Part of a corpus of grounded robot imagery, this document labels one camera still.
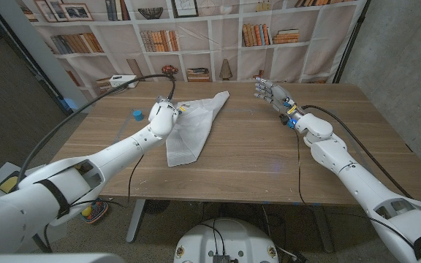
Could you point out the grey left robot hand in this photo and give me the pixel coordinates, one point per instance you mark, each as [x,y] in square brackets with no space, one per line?
[163,99]

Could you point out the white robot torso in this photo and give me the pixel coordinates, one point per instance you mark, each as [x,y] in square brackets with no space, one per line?
[228,237]

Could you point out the white cloth napkin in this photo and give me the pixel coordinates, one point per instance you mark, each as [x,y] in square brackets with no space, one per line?
[192,135]

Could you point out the white power strip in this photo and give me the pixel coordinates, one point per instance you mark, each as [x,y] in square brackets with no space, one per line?
[121,82]

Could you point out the tray of colourful toys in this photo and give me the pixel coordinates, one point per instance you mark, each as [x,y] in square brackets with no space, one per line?
[95,212]

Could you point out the blue cylinder block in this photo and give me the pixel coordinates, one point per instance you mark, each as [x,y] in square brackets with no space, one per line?
[137,115]

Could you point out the white floor mat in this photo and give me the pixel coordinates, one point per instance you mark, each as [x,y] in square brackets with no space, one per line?
[0,168]

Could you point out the printed bookshelf backdrop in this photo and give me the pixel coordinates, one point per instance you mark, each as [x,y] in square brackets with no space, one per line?
[291,62]

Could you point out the black yellow foot pedal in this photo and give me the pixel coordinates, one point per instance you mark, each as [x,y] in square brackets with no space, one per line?
[7,183]

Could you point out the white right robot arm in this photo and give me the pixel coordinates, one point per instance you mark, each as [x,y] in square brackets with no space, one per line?
[356,182]

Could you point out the black backdrop stand pole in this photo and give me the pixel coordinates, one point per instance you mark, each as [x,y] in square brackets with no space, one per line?
[351,40]

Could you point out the grey table leg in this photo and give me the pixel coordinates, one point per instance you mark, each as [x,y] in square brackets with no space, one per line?
[324,230]
[135,219]

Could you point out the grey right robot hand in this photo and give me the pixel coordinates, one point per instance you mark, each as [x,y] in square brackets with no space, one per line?
[277,95]

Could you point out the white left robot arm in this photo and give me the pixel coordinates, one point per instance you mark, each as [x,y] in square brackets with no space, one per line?
[115,153]

